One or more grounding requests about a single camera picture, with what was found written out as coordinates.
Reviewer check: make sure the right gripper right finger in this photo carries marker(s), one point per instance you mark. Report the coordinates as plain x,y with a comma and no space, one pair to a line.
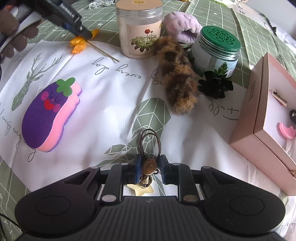
170,172

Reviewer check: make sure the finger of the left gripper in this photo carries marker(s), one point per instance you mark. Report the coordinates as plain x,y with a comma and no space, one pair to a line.
78,30

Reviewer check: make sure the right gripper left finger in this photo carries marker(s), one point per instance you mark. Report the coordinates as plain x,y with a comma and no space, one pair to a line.
133,171

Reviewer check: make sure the orange fabric flower stick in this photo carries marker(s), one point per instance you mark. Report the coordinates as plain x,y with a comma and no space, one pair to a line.
79,44

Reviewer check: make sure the purple eggplant sponge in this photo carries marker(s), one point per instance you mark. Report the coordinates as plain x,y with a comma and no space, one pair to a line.
45,118

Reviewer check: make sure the pink plastic comb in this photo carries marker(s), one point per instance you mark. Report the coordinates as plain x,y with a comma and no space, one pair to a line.
287,132

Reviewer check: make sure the brown gloved hand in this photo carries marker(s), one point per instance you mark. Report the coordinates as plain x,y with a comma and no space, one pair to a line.
9,25

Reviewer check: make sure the white star charm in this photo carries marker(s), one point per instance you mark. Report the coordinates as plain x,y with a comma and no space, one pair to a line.
139,190

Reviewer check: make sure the white fringed cloth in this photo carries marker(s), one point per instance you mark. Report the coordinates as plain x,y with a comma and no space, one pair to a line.
101,3

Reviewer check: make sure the clear jar beige lid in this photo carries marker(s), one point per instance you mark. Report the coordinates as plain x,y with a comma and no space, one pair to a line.
139,24

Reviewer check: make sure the leopard fur scrunchie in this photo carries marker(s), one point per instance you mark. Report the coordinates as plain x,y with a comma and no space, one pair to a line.
179,78

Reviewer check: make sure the pink cardboard box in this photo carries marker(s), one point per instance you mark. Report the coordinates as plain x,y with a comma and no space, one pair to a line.
256,135

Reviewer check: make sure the black scrunchie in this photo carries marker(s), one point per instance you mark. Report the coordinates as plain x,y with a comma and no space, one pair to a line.
215,85

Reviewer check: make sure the purple fluffy scrunchie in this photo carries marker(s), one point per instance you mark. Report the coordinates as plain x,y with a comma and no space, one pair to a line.
182,26

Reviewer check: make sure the gold hair clip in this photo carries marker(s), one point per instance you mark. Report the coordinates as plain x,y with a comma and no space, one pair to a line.
278,97

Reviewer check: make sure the jar with green lid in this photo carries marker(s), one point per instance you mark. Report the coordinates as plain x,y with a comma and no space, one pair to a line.
215,49

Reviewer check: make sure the black hair claw clip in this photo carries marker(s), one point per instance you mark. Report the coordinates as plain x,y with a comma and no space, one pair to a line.
293,116

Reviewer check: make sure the green grid blanket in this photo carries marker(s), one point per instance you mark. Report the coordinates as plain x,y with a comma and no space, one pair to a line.
255,40

